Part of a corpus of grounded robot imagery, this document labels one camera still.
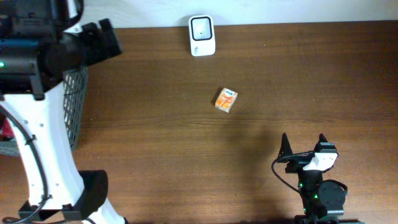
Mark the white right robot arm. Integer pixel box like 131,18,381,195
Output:
271,133,348,224

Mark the grey plastic mesh basket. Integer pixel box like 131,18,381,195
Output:
0,65,89,157

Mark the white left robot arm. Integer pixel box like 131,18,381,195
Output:
1,1,126,223

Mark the white barcode scanner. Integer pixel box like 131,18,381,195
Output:
188,15,216,57

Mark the orange tissue pack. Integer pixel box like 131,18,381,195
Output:
215,88,238,113

